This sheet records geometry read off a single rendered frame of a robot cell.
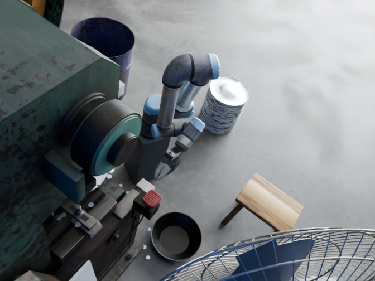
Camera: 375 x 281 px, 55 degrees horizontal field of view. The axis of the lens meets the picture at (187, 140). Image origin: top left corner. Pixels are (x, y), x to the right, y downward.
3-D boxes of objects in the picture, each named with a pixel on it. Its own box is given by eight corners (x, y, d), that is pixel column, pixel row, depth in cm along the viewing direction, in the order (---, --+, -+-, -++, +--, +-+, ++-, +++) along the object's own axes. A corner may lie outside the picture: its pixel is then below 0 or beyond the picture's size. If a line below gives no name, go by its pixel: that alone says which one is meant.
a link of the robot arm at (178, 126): (169, 121, 190) (176, 122, 180) (189, 120, 194) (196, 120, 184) (170, 136, 191) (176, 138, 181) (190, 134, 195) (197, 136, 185)
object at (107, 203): (39, 148, 161) (38, 140, 156) (116, 208, 152) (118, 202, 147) (-21, 193, 143) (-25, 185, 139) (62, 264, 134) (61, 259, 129)
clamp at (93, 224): (70, 202, 143) (69, 189, 135) (102, 227, 139) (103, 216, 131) (58, 212, 139) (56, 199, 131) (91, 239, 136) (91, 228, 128)
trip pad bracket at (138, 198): (137, 209, 167) (142, 188, 152) (154, 222, 165) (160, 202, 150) (129, 218, 163) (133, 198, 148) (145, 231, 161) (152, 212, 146)
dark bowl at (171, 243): (169, 207, 229) (171, 202, 223) (207, 236, 223) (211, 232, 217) (139, 242, 211) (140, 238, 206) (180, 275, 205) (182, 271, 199)
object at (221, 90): (201, 88, 253) (201, 87, 252) (225, 71, 269) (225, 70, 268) (234, 112, 245) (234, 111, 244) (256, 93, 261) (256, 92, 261)
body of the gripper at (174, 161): (174, 171, 180) (188, 151, 181) (172, 168, 172) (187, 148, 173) (162, 162, 182) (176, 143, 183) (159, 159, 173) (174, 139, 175)
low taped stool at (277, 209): (280, 229, 237) (304, 206, 211) (264, 257, 223) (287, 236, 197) (238, 197, 245) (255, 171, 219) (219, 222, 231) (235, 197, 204)
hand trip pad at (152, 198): (149, 196, 154) (151, 187, 148) (160, 204, 152) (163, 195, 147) (138, 207, 150) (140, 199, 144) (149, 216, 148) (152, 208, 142)
